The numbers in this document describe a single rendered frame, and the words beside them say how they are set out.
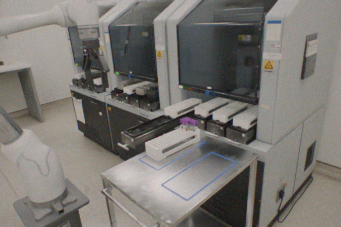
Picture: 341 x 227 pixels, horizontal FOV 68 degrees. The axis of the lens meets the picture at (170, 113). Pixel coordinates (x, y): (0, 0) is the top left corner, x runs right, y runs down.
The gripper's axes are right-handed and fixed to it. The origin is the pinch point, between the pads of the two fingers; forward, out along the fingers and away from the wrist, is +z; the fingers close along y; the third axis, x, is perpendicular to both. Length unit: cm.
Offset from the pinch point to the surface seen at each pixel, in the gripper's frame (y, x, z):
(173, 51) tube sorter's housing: -18, 75, -6
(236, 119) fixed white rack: 36, 67, 32
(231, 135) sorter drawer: 35, 64, 41
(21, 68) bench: -288, 56, 18
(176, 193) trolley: 48, -2, 38
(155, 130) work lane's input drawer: -3, 36, 37
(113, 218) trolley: 14, -11, 62
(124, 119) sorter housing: -83, 71, 57
